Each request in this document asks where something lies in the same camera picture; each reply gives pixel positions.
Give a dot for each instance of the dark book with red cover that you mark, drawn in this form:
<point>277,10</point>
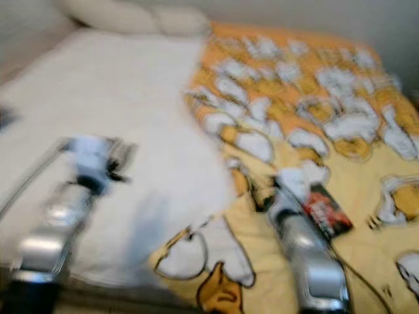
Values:
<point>327,212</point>

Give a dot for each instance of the yellow cartoon print blanket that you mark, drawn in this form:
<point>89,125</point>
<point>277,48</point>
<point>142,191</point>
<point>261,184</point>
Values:
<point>301,85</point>

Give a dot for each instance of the grey plush pillow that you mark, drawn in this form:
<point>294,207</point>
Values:
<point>5,118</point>

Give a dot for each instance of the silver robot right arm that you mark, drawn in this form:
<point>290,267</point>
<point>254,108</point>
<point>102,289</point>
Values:
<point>308,255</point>

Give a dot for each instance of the white quilted mattress pad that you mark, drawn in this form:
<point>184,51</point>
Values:
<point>105,85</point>

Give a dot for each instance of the grey mattress side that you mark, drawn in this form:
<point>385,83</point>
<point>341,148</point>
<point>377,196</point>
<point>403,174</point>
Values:
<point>118,294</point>

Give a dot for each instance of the cream knotted pillow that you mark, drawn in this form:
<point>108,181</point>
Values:
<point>131,16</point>

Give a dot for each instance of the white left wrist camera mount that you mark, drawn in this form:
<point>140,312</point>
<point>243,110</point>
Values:
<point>95,157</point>

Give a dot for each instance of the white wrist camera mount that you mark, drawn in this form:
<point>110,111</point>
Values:
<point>298,180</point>
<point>95,157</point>

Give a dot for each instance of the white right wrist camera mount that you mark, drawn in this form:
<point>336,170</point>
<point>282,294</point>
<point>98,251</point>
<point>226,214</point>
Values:
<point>298,180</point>

